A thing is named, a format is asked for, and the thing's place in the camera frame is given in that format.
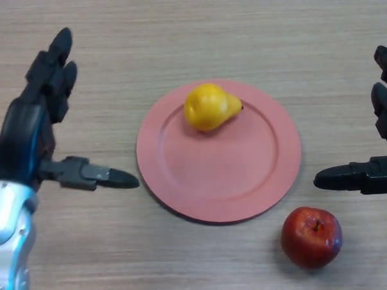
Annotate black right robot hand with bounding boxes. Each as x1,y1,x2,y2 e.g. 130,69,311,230
307,46,387,198

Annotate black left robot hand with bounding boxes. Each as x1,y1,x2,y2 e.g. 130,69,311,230
0,24,140,195

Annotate yellow pear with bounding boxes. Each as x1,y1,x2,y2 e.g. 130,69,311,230
182,81,245,133

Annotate pink round plate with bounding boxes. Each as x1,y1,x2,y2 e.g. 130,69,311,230
133,75,305,228

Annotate red apple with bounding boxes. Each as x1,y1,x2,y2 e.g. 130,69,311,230
279,205,344,271

